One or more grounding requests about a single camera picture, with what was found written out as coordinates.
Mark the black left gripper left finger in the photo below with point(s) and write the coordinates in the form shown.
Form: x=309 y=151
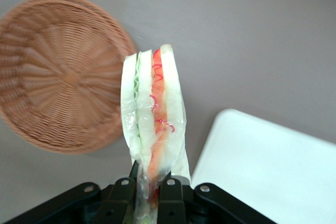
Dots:
x=115 y=203

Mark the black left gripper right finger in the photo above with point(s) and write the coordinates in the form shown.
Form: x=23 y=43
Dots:
x=173 y=203

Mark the plastic triangle sandwich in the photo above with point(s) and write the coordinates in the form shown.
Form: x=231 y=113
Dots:
x=157 y=103

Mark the cream rectangular tray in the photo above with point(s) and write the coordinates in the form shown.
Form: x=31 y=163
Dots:
x=262 y=161

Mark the round brown wicker basket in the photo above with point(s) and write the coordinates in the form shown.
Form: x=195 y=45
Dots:
x=60 y=77

